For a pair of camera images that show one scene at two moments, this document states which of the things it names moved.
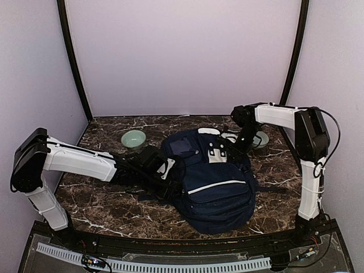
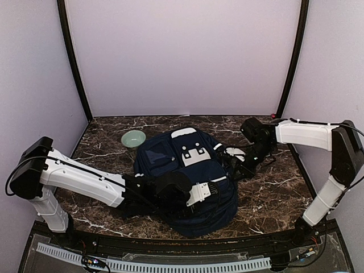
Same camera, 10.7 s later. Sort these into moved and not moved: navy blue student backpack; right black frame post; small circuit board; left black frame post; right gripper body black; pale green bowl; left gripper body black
Moved: right gripper body black; navy blue student backpack; left gripper body black
Not moved: pale green bowl; right black frame post; small circuit board; left black frame post
